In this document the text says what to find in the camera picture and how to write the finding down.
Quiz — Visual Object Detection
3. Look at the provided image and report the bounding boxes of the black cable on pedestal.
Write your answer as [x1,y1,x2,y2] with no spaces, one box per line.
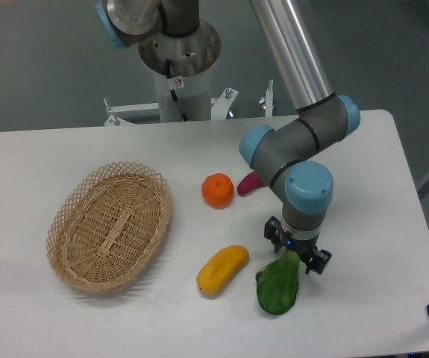
[165,59,191,122]

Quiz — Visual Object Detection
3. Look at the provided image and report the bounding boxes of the purple sweet potato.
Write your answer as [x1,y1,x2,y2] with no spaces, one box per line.
[237,172,266,197]

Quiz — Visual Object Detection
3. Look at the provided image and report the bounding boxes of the grey robot arm, blue caps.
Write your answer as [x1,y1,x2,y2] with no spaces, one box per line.
[95,1,360,273]

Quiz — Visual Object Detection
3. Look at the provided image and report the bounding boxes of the white metal base frame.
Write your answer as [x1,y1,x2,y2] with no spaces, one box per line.
[102,78,277,127]

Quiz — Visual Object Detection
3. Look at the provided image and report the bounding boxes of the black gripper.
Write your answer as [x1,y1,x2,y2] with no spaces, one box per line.
[263,216,332,274]

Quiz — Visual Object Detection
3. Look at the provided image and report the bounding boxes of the yellow mango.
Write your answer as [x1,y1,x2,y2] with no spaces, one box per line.
[196,245,250,298]

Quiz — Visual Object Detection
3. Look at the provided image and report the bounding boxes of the woven wicker basket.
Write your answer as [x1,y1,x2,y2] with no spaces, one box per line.
[46,162,172,292]

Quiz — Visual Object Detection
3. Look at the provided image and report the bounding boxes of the green bok choy vegetable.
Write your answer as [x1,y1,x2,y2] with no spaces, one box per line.
[255,250,301,315]

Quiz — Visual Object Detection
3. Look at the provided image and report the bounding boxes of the orange tangerine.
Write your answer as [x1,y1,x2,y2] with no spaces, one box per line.
[201,173,234,209]

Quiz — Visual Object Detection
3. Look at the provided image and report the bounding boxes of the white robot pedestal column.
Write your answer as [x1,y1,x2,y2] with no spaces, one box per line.
[152,71,211,123]

